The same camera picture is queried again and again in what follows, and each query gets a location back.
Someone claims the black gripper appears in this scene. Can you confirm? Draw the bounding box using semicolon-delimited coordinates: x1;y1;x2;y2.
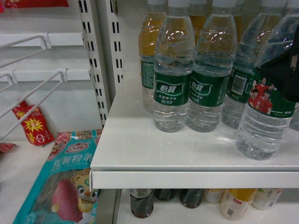
260;29;299;102

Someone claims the water bottle green label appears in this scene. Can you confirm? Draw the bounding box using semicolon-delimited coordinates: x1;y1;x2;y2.
235;0;299;161

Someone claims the shelf water bottle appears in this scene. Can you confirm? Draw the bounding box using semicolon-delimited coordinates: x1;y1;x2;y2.
289;102;299;131
153;0;195;133
186;0;237;133
221;0;287;129

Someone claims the rear left water bottle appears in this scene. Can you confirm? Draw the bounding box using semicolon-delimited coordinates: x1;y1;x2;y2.
138;0;167;113

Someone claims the white slotted shelf upright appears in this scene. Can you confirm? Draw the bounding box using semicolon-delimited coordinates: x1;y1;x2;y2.
78;0;123;126

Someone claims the white green drink bottle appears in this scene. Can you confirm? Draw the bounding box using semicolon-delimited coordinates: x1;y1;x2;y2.
251;188;284;210

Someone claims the orange juice bottle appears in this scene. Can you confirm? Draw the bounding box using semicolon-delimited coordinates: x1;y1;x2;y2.
220;188;257;221

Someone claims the cream drink bottle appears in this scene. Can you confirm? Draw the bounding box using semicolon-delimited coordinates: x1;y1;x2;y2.
204;189;224;203

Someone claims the dark tea bottle right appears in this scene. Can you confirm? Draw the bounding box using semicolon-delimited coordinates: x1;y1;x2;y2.
179;189;204;209

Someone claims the dark tea bottle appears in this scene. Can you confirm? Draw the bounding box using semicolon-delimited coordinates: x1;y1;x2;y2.
130;189;154;218
179;189;204;209
154;189;176;201

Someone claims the dark tea bottle middle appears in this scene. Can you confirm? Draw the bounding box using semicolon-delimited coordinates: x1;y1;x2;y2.
154;189;176;201

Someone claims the dark tea bottle left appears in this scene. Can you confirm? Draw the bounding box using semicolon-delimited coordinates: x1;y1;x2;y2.
130;189;154;218

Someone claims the teal noodle bag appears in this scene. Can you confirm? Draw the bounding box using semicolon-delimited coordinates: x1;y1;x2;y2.
14;129;102;224

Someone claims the red snack packet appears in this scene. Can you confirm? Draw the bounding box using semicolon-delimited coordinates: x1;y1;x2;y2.
12;101;55;146

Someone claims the red hanging package top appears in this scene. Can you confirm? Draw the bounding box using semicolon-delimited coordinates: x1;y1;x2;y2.
3;0;69;8

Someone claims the white wire display hook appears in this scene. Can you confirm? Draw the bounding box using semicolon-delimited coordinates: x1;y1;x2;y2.
0;68;68;140

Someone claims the upper white wire hook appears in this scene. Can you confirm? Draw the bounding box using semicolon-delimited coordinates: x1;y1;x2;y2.
0;34;52;68

